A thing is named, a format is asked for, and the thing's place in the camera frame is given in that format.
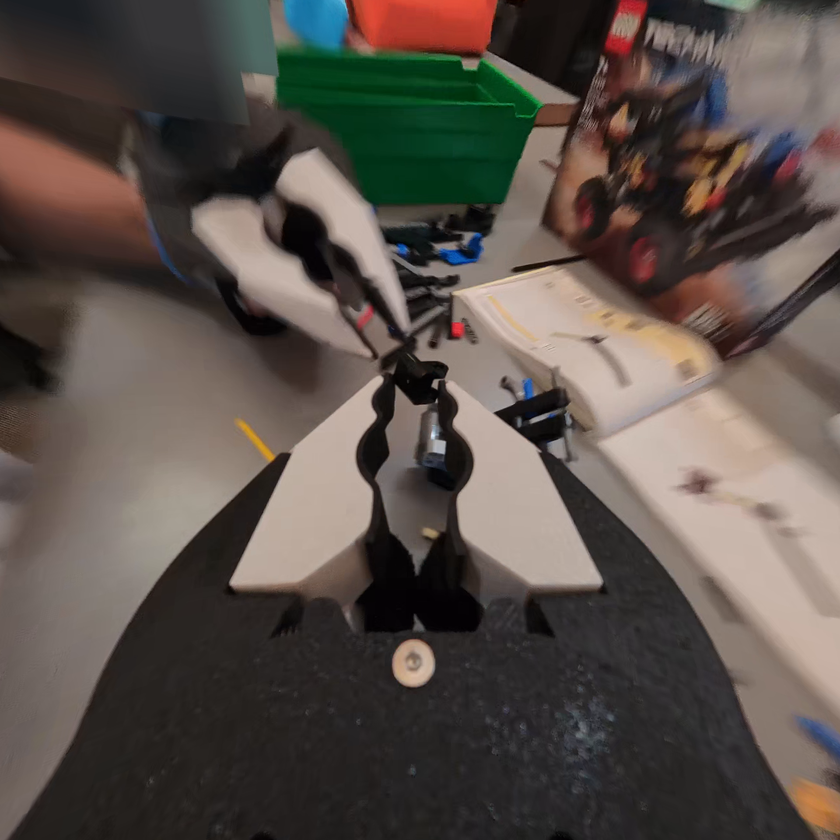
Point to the green plastic bin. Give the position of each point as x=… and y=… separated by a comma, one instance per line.
x=407, y=144

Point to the blue curved lego panel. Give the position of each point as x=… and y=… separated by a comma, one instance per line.
x=463, y=253

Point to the lego set box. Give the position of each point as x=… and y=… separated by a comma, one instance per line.
x=689, y=164

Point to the black lego connector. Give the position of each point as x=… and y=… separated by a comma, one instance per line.
x=417, y=380

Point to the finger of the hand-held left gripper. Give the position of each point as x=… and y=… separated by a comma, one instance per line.
x=354, y=216
x=262, y=262

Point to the grey thin lego liftarm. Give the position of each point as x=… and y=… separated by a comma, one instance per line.
x=469, y=330

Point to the partly built lego model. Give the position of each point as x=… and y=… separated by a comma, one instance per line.
x=538, y=413

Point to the orange plastic bin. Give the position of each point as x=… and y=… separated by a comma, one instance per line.
x=420, y=23

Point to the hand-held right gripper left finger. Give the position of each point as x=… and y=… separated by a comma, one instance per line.
x=308, y=512

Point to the blue wristband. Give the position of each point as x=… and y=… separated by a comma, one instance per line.
x=164, y=256

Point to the person's left forearm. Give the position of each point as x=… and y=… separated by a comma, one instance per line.
x=65, y=197

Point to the open instruction booklet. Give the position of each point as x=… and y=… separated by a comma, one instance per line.
x=558, y=341

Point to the long black lego axle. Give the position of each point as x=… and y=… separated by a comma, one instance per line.
x=548, y=264

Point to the light blue bundle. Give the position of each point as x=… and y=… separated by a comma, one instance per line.
x=315, y=23

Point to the yellow lego axle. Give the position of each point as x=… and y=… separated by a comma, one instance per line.
x=256, y=439

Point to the pile of lego beams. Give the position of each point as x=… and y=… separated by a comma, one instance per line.
x=420, y=279

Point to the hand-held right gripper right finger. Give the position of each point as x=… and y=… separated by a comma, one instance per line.
x=525, y=518

